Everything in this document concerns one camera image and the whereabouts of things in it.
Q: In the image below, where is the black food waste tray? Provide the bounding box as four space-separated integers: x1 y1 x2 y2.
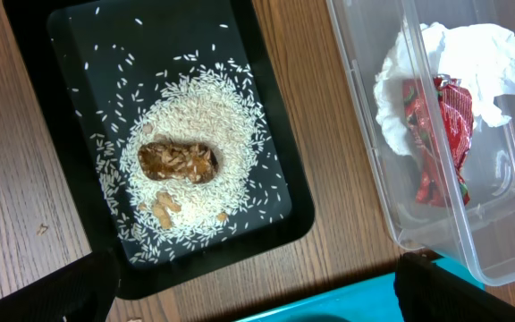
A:
4 0 315 300

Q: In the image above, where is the white napkin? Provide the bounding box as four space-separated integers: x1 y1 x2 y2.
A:
373 22 515 156

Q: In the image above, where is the brown food scrap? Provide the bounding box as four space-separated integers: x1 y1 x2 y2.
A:
138 141 219 184

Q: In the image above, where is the white rice pile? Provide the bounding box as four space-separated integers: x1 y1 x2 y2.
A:
90 50 267 264

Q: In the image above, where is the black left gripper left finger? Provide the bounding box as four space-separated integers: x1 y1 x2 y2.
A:
0 250 120 322

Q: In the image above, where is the clear plastic bin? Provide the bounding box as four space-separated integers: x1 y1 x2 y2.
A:
328 0 515 286

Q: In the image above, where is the red snack wrapper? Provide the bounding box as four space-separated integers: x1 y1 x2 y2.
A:
402 74 474 207

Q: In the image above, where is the teal plastic tray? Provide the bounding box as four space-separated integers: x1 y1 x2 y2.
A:
234 257 486 322

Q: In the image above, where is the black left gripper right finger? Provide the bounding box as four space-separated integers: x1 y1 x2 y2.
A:
393 253 515 322

